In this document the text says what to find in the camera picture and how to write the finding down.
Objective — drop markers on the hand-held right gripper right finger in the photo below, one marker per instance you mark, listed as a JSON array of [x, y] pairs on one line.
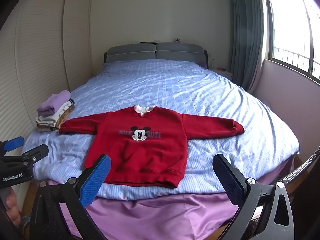
[[228, 178]]

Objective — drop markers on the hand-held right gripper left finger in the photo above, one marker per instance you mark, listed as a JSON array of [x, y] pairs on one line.
[[96, 183]]

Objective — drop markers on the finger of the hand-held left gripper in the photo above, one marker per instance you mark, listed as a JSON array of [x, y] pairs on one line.
[[36, 153], [13, 143]]

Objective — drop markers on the red cartoon print sweater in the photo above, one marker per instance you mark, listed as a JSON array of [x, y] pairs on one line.
[[150, 157]]

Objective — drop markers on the person's left hand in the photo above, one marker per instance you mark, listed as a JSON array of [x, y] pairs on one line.
[[12, 208]]

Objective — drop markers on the beige folded garment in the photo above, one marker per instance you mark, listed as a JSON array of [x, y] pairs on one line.
[[46, 128]]

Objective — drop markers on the brown plaid folded garment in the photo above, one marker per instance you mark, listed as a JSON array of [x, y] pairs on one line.
[[65, 117]]

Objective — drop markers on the white printed folded garment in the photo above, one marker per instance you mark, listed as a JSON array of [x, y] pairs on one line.
[[58, 112]]

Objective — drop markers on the purple folded garment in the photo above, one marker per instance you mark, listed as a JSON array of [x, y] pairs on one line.
[[56, 101]]

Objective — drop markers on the purple bed skirt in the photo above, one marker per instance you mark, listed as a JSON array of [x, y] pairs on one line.
[[162, 217]]

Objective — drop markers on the dark wicker chair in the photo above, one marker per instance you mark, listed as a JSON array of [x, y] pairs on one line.
[[303, 170]]

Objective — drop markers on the cream louvred wardrobe doors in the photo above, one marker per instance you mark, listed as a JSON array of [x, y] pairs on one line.
[[40, 55]]

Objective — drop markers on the bed with blue floral sheet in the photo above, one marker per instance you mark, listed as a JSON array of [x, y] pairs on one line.
[[175, 90]]

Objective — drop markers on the white nightstand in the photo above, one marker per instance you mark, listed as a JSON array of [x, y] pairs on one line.
[[223, 74]]

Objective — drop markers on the grey headboard cushion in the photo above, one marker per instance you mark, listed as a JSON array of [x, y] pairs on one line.
[[131, 52], [178, 51]]

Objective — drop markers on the grey-blue curtain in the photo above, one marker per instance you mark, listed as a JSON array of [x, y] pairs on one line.
[[246, 35]]

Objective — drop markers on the window with metal railing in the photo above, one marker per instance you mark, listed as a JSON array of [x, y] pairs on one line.
[[292, 35]]

